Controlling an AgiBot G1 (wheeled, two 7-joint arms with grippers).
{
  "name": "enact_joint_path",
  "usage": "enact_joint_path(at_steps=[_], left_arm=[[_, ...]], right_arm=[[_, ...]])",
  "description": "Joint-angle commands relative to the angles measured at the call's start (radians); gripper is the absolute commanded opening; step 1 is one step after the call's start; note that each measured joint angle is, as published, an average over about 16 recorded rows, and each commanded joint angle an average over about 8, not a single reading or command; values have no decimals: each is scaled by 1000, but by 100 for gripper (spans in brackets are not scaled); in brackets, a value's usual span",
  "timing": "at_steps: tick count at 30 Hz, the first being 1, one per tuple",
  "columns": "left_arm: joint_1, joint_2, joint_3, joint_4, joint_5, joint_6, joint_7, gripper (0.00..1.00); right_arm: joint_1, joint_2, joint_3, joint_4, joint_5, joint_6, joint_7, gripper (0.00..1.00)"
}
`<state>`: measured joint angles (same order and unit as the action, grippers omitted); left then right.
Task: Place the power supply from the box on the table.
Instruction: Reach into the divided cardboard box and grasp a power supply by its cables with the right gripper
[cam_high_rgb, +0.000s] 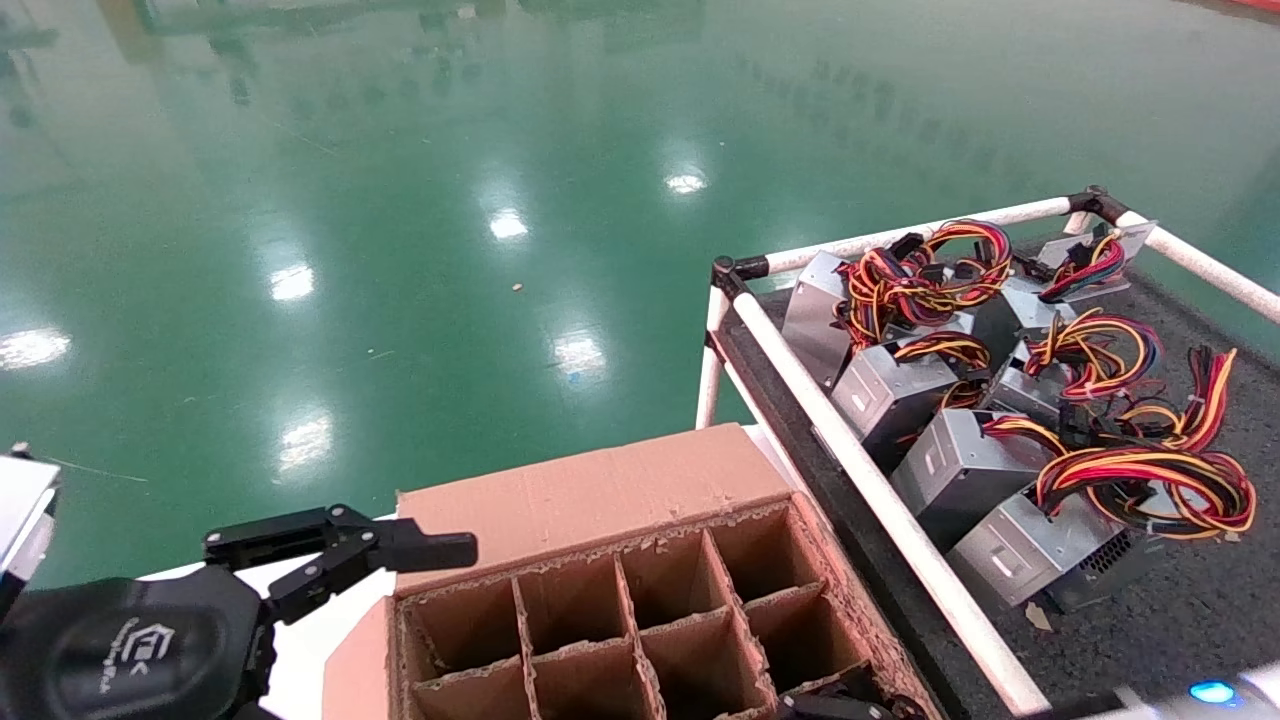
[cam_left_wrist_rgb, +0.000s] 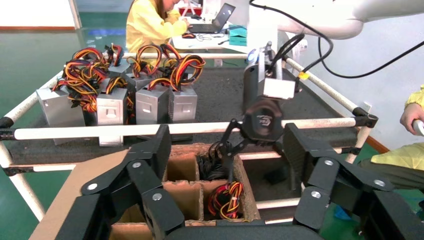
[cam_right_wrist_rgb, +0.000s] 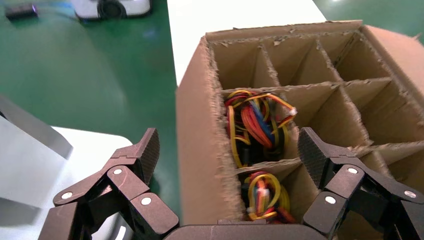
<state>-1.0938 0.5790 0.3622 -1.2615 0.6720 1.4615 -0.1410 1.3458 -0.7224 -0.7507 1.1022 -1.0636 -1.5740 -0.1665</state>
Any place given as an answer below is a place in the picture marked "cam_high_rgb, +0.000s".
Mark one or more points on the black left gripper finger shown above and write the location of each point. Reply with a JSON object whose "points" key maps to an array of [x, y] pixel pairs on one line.
{"points": [[425, 550]]}

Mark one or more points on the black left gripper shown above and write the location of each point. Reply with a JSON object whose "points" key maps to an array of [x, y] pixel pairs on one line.
{"points": [[130, 655]]}

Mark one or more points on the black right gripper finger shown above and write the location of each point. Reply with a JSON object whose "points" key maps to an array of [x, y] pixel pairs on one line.
{"points": [[835, 709]]}

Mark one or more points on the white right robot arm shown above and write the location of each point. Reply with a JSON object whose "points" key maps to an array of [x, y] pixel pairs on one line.
{"points": [[1245, 702]]}

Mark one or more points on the brown cardboard box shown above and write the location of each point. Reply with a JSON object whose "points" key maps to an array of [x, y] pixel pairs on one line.
{"points": [[580, 500]]}

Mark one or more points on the cardboard divider grid insert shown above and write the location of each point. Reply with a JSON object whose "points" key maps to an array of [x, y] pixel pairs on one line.
{"points": [[590, 690]]}

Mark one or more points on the small cardboard scrap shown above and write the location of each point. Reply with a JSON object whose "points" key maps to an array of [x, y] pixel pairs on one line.
{"points": [[1038, 617]]}

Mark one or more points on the silver power supply, vent grille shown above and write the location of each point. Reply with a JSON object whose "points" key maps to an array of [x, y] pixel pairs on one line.
{"points": [[1030, 550]]}

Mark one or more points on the silver power supply, white sticker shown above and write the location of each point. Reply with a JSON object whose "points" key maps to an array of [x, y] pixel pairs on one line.
{"points": [[950, 465]]}

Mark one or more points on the black pipe corner connector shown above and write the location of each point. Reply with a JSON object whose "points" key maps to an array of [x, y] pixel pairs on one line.
{"points": [[728, 268], [1098, 203]]}

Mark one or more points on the silver power supply, dark side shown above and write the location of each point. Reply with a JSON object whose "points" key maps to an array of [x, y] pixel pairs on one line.
{"points": [[1035, 310]]}

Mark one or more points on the red object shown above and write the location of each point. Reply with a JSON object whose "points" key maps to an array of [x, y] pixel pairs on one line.
{"points": [[1262, 4]]}

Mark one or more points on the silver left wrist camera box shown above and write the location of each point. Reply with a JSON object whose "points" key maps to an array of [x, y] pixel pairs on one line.
{"points": [[22, 510]]}

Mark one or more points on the white pipe cart frame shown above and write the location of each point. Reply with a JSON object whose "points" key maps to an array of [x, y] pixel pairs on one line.
{"points": [[800, 372]]}

